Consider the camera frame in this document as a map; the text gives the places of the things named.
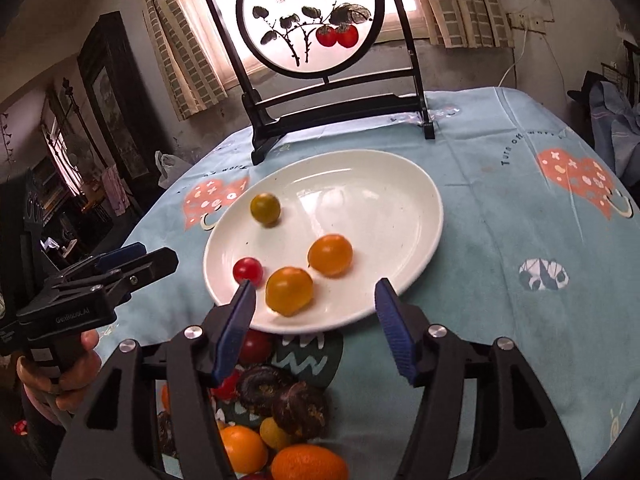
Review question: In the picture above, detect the left checkered curtain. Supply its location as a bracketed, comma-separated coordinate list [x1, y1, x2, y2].
[141, 0, 227, 120]

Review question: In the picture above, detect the olive green tomato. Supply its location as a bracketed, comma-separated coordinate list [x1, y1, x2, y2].
[250, 193, 281, 226]

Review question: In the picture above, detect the left hand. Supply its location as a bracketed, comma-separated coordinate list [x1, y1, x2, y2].
[15, 328, 103, 413]

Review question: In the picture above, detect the white plastic bag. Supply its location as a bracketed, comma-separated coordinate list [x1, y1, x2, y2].
[155, 151, 192, 190]

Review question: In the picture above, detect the right checkered curtain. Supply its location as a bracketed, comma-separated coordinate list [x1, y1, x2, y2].
[418, 0, 514, 49]

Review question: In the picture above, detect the blue clothes pile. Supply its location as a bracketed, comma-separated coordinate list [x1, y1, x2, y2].
[589, 81, 639, 185]

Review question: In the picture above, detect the yellow orange tomato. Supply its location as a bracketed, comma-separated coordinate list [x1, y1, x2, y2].
[265, 266, 314, 316]

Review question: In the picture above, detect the dark purple passion fruit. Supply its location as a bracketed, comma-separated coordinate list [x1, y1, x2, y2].
[236, 365, 291, 416]

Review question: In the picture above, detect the round orange tomato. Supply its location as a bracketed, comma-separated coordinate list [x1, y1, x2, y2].
[307, 234, 354, 278]

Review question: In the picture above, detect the black framed round painting screen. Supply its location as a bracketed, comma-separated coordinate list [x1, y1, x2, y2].
[205, 0, 435, 165]

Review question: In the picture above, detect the small red cherry tomato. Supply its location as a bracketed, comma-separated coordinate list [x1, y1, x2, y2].
[232, 257, 264, 287]

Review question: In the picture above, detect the large orange mandarin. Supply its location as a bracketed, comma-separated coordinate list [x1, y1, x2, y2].
[271, 444, 349, 480]

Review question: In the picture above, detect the small yellow tomato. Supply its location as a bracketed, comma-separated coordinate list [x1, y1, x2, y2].
[259, 417, 292, 452]

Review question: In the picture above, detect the dark wooden cabinet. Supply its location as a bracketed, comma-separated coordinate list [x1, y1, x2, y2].
[77, 11, 169, 209]

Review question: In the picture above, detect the checkered curtain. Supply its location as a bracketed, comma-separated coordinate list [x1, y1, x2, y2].
[141, 0, 227, 120]
[418, 0, 514, 49]

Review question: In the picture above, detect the red cherry tomato on table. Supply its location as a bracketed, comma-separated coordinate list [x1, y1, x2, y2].
[238, 330, 273, 366]

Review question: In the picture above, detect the small orange mandarin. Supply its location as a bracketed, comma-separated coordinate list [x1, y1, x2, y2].
[220, 426, 269, 474]

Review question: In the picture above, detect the white ceramic plate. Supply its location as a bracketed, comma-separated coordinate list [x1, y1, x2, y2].
[203, 150, 444, 335]

